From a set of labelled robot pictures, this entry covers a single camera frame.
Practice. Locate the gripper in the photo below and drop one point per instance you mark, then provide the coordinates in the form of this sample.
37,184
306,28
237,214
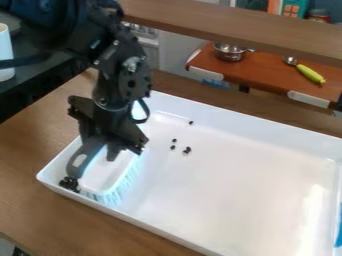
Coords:
109,125

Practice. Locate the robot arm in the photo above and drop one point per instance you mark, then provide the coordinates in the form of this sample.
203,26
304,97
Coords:
111,60

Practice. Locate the pile of black bits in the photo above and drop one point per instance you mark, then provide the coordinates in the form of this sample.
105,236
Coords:
187,150
69,184

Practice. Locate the white tray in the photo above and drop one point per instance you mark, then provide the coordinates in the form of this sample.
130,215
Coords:
231,186

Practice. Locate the white cup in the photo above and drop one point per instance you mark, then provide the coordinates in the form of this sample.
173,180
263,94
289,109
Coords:
4,53

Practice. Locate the silver pot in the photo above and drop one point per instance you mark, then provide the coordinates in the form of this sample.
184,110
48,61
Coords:
228,51

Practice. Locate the small brown table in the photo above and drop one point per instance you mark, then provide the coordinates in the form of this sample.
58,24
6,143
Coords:
262,73

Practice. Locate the wooden board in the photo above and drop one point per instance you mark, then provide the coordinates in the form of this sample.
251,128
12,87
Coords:
249,26

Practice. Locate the red can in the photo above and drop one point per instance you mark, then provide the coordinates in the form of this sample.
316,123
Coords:
319,16

